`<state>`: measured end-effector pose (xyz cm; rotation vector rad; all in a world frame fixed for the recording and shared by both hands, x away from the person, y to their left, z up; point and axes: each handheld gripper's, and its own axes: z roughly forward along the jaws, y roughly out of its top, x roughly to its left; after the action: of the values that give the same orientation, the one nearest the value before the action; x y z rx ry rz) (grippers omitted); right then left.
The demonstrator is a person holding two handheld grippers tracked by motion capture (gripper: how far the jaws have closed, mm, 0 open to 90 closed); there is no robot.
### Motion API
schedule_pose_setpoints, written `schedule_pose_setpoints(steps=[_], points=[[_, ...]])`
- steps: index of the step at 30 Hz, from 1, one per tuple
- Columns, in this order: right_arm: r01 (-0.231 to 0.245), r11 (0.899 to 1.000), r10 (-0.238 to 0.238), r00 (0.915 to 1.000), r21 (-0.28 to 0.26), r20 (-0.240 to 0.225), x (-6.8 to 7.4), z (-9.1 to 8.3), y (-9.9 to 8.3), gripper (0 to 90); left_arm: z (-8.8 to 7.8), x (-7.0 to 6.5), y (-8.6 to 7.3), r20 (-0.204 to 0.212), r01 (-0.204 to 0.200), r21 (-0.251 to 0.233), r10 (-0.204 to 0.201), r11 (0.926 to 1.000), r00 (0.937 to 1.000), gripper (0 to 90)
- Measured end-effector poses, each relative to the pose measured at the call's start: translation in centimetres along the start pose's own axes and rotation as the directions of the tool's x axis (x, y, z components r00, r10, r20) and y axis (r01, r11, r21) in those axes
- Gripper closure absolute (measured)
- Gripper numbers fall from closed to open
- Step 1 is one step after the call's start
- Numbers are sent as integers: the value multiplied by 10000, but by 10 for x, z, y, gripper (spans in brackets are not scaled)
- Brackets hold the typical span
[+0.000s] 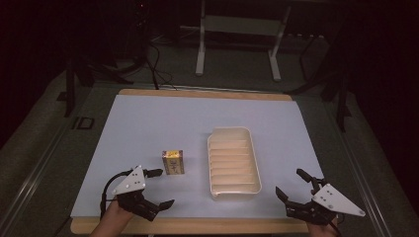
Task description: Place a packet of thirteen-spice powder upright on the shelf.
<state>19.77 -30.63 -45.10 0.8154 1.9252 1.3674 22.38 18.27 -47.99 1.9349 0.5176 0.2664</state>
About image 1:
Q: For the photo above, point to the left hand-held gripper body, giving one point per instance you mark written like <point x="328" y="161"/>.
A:
<point x="130" y="184"/>

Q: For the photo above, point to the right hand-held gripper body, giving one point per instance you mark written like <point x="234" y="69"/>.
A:
<point x="332" y="201"/>

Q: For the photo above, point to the person's right hand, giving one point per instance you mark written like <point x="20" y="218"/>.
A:
<point x="320" y="230"/>

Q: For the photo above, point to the person's left hand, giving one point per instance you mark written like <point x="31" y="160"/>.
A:
<point x="116" y="215"/>

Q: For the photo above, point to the small yellow patterned box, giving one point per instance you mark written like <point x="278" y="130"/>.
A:
<point x="173" y="163"/>

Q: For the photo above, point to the light blue table mat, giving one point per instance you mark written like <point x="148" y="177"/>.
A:
<point x="158" y="125"/>

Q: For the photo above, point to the white ridged plastic tray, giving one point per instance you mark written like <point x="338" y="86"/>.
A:
<point x="232" y="164"/>

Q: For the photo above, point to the black stand with struts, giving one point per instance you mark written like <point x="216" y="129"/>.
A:
<point x="69" y="89"/>
<point x="341" y="98"/>

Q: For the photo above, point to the white metal stand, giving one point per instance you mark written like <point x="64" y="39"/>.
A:
<point x="242" y="26"/>

